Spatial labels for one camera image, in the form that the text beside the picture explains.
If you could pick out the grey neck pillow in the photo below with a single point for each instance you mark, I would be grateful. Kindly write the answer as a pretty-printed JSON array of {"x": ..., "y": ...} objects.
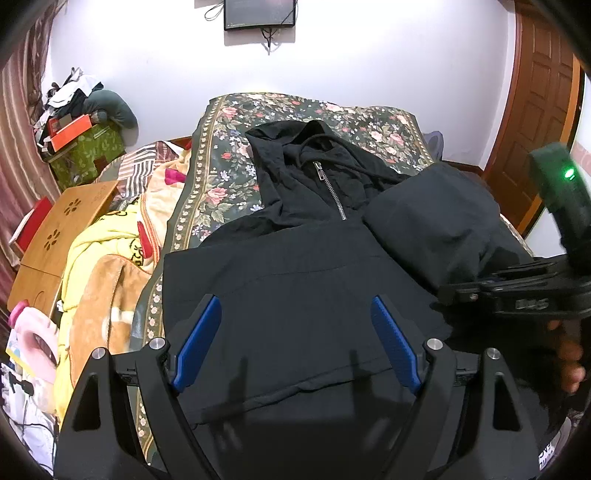
[{"x": 113, "y": 108}]

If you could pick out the pile of clothes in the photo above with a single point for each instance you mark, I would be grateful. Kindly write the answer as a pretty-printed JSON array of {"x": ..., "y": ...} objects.
[{"x": 69, "y": 94}]

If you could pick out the orange box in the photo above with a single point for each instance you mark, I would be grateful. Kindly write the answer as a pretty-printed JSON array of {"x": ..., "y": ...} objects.
[{"x": 67, "y": 134}]

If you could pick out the black wall monitor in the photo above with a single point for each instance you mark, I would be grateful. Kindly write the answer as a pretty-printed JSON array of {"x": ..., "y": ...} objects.
[{"x": 258, "y": 13}]

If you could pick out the white clutter pile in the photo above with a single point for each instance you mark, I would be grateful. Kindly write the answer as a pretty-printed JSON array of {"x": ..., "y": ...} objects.
[{"x": 25, "y": 415}]

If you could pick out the yellow brown plush blanket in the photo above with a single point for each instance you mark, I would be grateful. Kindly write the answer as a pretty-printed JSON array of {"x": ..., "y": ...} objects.
[{"x": 97, "y": 281}]

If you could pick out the green patterned box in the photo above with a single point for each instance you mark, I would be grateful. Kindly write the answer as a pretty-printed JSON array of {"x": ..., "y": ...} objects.
[{"x": 87, "y": 154}]

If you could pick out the wooden lap table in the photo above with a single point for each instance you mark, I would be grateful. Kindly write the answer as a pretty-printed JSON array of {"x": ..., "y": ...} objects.
[{"x": 60, "y": 230}]

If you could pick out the floral bed blanket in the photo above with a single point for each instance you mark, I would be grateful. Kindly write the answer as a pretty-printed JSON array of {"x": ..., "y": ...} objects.
[{"x": 221, "y": 152}]

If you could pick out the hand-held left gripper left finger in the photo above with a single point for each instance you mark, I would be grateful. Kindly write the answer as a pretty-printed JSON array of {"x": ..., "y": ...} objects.
[{"x": 199, "y": 339}]

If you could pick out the wooden door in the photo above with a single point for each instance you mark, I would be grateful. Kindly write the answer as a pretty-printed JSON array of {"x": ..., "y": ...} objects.
[{"x": 531, "y": 106}]

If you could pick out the purple grey cloth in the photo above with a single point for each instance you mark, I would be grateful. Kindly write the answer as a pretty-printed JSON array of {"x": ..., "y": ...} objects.
[{"x": 434, "y": 145}]

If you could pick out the cream blanket with red print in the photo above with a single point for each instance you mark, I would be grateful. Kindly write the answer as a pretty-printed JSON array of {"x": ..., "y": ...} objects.
[{"x": 161, "y": 198}]

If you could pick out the person's right hand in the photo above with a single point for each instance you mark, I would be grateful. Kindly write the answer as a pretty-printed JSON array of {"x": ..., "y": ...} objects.
[{"x": 569, "y": 360}]

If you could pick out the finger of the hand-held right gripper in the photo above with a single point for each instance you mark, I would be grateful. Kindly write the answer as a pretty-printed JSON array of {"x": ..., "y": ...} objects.
[
  {"x": 480, "y": 295},
  {"x": 517, "y": 271}
]

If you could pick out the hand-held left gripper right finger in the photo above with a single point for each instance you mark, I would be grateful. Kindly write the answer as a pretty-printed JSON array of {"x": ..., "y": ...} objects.
[{"x": 396, "y": 341}]

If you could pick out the red box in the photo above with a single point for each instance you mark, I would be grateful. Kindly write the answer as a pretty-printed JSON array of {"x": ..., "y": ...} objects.
[{"x": 30, "y": 226}]

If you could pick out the black zip hoodie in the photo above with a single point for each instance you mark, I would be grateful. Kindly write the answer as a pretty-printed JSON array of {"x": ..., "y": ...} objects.
[{"x": 286, "y": 286}]

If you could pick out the striped pink curtain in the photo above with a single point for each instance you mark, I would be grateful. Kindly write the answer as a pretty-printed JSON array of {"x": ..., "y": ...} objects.
[{"x": 18, "y": 138}]

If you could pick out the striped patchwork blanket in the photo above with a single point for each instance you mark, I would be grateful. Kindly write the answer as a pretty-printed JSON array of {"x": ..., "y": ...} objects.
[{"x": 138, "y": 168}]

